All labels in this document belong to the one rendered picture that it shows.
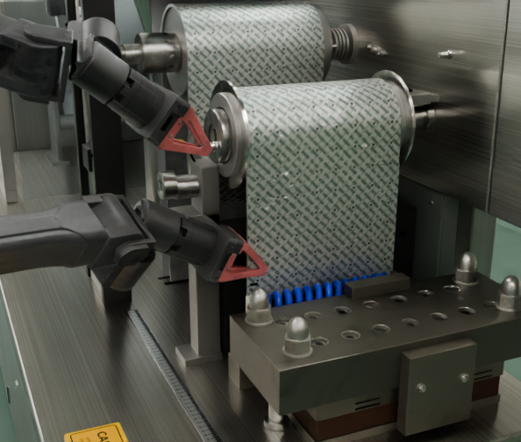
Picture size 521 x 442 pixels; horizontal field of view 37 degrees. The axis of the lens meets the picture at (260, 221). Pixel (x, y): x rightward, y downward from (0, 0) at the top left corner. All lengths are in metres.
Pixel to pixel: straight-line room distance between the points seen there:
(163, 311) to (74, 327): 0.15
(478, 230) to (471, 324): 0.41
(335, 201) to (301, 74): 0.29
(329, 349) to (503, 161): 0.35
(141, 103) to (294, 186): 0.24
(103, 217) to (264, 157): 0.24
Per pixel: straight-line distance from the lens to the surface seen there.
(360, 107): 1.08
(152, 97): 0.96
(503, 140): 1.08
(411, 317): 1.04
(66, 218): 0.87
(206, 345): 1.18
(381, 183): 1.11
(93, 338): 1.28
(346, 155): 1.07
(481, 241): 1.44
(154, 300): 1.39
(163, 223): 0.96
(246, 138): 0.99
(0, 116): 1.96
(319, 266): 1.10
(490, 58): 1.09
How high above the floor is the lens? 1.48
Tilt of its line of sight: 19 degrees down
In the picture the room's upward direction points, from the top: straight up
